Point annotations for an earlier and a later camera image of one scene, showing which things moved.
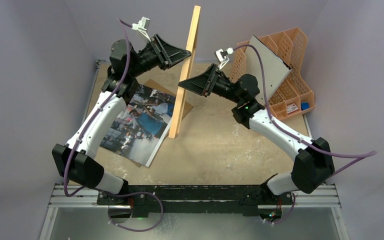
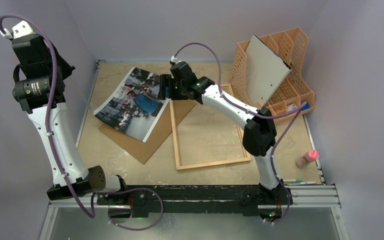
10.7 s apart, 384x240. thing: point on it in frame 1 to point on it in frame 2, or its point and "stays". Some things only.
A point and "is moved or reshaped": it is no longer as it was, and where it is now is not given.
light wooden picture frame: x=181 y=108 to x=229 y=87
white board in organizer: x=276 y=69 stays
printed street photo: x=138 y=131 is moved or reshaped
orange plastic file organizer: x=295 y=95 stays
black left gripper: x=167 y=55 to x=67 y=68
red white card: x=292 y=108 stays
